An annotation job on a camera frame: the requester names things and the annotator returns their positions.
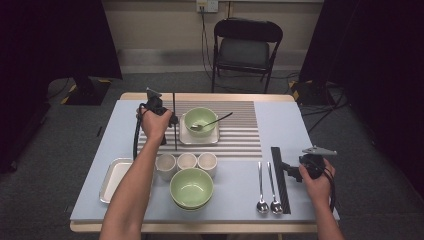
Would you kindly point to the person's left hand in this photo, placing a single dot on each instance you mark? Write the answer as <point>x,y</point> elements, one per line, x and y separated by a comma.
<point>155,126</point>

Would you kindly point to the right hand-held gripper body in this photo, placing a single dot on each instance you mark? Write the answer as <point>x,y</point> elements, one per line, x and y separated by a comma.
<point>316,166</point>

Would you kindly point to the black stand base striped tape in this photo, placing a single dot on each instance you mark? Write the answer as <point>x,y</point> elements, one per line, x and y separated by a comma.
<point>85,93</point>
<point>311,95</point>

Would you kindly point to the white ceramic cup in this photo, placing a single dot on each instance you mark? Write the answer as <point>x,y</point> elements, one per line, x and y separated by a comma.
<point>207,160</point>
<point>187,160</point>
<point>166,163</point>

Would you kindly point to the striped woven placemat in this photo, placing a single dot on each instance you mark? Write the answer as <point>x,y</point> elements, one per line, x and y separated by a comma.
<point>233,140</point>

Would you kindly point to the black folding chair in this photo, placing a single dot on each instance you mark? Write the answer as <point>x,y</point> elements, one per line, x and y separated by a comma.
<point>246,50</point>

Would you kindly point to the silver metal spoon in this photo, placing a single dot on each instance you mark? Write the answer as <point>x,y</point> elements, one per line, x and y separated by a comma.
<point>276,207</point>
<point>196,127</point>
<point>262,207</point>

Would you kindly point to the thin black chopstick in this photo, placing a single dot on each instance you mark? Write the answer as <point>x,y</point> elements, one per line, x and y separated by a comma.
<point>174,140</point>

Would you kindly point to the person's right hand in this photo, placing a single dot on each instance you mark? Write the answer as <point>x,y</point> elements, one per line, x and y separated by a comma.
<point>320,191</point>

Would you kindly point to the light blue table cover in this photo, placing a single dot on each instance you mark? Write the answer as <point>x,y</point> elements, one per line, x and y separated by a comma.
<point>286,126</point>

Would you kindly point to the green ceramic bowl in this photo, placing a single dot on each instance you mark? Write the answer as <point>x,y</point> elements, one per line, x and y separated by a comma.
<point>191,186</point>
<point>203,116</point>
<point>192,208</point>

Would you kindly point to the dark curtain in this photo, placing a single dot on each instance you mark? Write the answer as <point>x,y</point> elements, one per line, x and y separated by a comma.
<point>383,50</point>
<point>50,33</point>

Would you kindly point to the small black floor object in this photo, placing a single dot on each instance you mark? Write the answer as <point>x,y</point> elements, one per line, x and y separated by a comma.
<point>99,131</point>

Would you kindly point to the row of black chopsticks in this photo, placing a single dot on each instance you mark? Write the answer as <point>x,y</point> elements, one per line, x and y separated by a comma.
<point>281,186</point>

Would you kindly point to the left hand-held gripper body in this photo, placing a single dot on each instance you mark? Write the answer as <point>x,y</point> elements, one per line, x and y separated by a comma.
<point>153,105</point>

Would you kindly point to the white wall socket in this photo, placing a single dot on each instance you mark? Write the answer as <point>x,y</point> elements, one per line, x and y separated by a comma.
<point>207,5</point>

